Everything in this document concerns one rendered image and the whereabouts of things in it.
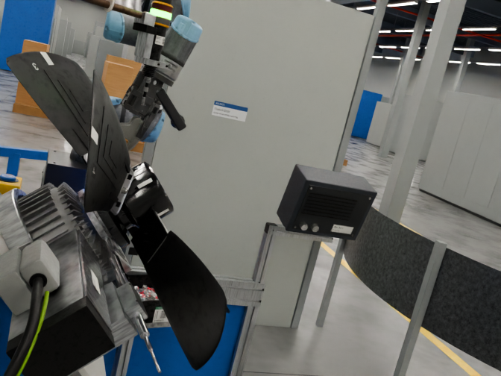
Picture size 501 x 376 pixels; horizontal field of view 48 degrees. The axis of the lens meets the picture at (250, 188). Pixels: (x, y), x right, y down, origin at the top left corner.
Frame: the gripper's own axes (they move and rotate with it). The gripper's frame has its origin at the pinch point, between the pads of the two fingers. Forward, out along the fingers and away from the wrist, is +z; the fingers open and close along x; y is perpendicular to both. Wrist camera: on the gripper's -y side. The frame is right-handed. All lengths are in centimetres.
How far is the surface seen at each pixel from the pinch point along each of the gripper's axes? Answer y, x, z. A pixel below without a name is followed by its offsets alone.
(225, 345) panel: -60, -14, 45
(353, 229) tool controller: -78, -10, -9
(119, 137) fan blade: 11.7, 46.7, -5.8
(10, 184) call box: 20.7, -9.3, 23.5
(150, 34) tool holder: 12.6, 25.6, -25.0
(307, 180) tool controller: -53, -7, -15
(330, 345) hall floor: -196, -136, 67
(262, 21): -60, -156, -79
